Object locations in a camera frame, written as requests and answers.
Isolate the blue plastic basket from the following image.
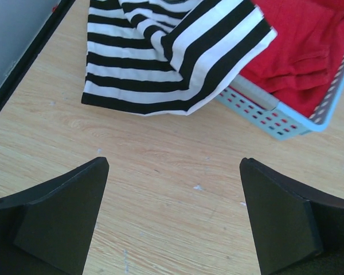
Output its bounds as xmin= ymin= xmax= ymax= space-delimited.
xmin=217 ymin=55 xmax=344 ymax=140

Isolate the red cloth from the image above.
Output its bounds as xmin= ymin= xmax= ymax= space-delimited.
xmin=240 ymin=0 xmax=344 ymax=117

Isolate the black aluminium frame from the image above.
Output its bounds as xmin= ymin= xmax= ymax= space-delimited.
xmin=0 ymin=0 xmax=73 ymax=111

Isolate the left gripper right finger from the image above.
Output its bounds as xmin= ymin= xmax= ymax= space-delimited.
xmin=240 ymin=158 xmax=344 ymax=274

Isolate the black white striped cloth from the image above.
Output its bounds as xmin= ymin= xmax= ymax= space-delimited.
xmin=81 ymin=1 xmax=277 ymax=116

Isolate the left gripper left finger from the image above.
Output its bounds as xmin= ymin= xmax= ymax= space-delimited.
xmin=0 ymin=157 xmax=109 ymax=274

